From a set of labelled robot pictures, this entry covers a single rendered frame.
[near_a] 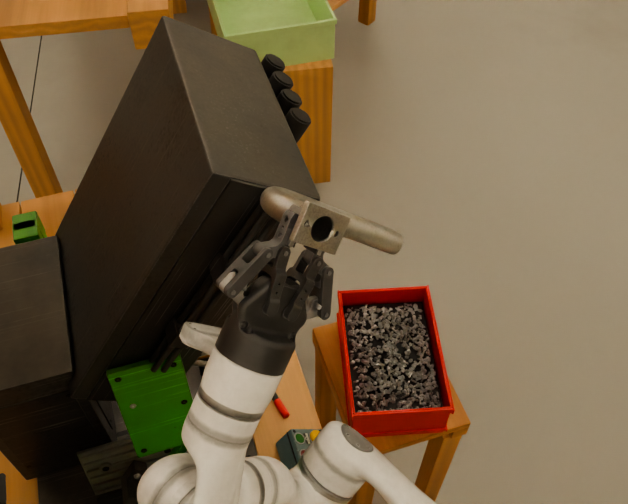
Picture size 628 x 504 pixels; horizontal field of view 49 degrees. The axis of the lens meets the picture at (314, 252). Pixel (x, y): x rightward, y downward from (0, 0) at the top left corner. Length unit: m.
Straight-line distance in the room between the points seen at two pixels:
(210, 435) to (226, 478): 0.05
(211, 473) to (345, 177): 2.50
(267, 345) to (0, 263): 0.78
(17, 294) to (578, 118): 2.90
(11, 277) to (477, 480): 1.64
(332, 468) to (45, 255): 0.66
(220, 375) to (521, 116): 3.01
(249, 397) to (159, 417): 0.54
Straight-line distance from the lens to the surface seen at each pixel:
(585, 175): 3.36
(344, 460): 0.97
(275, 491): 0.84
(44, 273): 1.31
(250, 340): 0.66
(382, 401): 1.50
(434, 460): 1.77
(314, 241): 0.66
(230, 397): 0.68
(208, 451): 0.71
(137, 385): 1.15
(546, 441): 2.54
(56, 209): 1.93
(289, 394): 1.48
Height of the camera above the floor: 2.22
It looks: 52 degrees down
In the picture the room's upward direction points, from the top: straight up
